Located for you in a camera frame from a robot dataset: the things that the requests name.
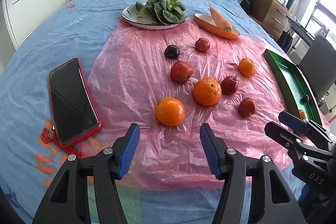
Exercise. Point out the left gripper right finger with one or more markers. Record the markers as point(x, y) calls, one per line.
point(214, 149)

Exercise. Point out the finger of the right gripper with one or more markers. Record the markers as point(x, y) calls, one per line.
point(285, 138)
point(297, 125)

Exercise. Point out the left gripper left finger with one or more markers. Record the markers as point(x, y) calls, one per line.
point(125, 150)

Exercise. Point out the smooth orange front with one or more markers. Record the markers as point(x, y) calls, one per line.
point(170, 111)

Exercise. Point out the large orange with stem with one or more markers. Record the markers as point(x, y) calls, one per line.
point(207, 91)

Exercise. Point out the small orange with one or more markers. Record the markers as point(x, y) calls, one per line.
point(247, 67)

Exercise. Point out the large red apple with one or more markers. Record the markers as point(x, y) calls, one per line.
point(181, 72)

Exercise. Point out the dark plum in tray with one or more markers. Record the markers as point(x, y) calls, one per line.
point(305, 98)

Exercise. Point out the green rectangular tray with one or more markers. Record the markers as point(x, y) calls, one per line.
point(292, 86)

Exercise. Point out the pink plastic sheet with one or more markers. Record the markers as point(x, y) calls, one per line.
point(170, 83)

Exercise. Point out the red cased smartphone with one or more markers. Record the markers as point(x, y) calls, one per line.
point(73, 112)

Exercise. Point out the dark grey chair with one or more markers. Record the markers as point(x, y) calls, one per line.
point(318, 67)

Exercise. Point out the dark blue tote bag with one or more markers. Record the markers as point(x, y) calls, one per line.
point(285, 40)

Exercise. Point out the dark desk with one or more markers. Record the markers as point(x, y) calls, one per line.
point(301, 32)

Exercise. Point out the dark purple plum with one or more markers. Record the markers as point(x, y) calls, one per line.
point(172, 52)

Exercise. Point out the small red fruit far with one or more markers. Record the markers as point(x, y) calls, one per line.
point(202, 44)

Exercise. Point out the wooden drawer cabinet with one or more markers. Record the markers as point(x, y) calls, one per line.
point(271, 15)

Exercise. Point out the white patterned plate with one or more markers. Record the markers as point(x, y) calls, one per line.
point(130, 15)

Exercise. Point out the orange carrot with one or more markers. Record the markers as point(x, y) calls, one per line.
point(220, 21)

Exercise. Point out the orange oval dish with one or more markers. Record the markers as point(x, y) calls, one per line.
point(207, 23)

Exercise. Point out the green leafy bok choy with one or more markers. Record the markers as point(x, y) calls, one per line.
point(166, 11)

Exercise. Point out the blue patterned bed cover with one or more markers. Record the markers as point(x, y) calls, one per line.
point(81, 29)

